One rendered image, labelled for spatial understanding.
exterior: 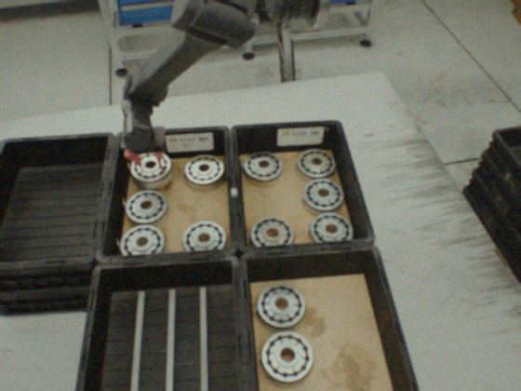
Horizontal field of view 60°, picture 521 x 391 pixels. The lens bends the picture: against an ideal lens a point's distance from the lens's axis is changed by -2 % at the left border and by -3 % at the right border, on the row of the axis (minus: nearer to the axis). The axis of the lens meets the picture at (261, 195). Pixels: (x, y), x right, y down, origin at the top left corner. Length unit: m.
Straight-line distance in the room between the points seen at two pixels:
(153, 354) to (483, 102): 2.57
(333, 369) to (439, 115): 2.14
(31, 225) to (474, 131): 2.35
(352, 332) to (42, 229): 0.78
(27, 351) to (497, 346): 1.11
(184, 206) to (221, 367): 0.42
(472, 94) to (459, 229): 1.84
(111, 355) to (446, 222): 0.95
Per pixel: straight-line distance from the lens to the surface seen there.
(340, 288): 1.05
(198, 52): 0.75
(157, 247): 1.08
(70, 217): 1.24
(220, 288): 1.04
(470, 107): 3.04
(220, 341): 0.99
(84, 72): 3.21
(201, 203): 1.18
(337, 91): 1.74
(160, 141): 1.11
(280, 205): 1.17
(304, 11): 1.34
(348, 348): 1.00
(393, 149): 1.55
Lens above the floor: 1.75
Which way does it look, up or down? 51 degrees down
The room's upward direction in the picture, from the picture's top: 1 degrees clockwise
